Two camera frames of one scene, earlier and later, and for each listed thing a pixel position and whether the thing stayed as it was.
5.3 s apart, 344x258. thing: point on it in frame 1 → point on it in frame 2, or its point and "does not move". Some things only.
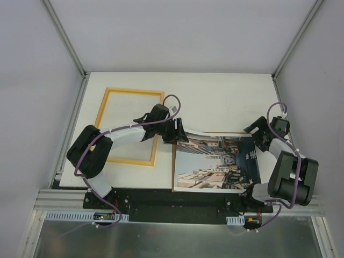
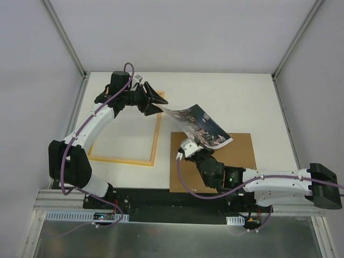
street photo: (216, 162) → (198, 125)
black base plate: (165, 206) does not move
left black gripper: (175, 130) → (146, 98)
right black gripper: (258, 129) → (201, 153)
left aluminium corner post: (64, 36) does not move
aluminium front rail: (57, 200) does not move
